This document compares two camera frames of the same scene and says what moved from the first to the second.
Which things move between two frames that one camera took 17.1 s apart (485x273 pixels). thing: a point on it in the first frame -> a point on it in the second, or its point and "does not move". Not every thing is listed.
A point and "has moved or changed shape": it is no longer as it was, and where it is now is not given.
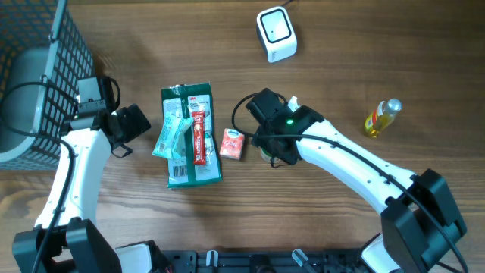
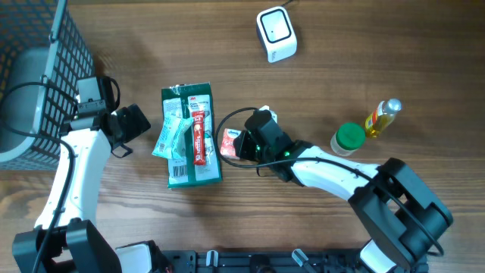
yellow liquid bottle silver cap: (382, 116) does not move
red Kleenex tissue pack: (232, 144) does not move
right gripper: (263, 142) -> (242, 150)
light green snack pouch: (170, 142) does not move
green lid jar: (267, 155) has moved or changed shape
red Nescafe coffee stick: (198, 126) does not move
